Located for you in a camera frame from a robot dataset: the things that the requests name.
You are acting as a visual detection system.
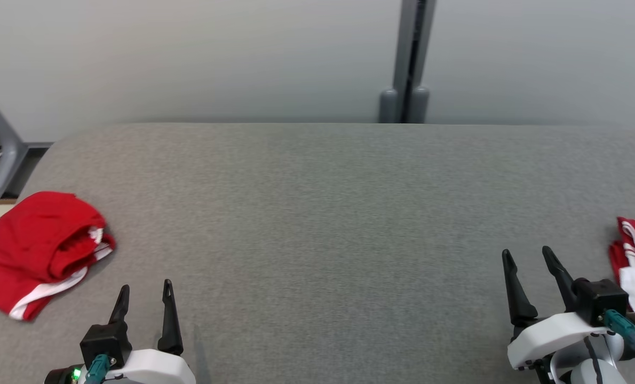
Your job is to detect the right teal-plug black cable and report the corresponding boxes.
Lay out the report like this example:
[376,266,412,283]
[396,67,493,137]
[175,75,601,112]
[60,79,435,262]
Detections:
[603,309,635,371]

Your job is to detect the red shorts with white trim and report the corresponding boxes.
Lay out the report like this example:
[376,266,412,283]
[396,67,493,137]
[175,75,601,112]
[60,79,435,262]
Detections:
[0,191,116,322]

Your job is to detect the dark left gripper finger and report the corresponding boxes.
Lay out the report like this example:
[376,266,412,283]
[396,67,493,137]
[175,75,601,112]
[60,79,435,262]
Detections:
[108,284,131,326]
[157,279,185,356]

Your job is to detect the teal-plug black cable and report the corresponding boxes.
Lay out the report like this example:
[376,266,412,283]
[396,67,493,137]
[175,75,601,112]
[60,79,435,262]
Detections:
[83,354,111,384]
[603,309,635,371]

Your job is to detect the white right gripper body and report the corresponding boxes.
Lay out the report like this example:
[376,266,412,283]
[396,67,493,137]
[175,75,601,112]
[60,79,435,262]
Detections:
[507,312,610,371]

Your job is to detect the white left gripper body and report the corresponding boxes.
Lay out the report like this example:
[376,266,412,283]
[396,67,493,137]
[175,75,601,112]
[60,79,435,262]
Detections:
[104,349,196,384]

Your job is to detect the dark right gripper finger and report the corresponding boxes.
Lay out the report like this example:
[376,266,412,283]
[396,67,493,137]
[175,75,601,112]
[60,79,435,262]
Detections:
[542,245,580,313]
[502,249,538,327]

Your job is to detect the grey partition post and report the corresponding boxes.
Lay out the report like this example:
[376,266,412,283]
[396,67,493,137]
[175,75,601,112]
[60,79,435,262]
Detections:
[378,0,436,124]

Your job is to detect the grey metal table leg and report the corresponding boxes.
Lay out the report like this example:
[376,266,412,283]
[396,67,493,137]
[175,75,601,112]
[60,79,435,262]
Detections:
[0,92,30,195]

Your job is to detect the left teal-plug black cable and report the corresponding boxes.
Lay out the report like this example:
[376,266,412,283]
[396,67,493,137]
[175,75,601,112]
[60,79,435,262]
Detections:
[83,354,111,384]

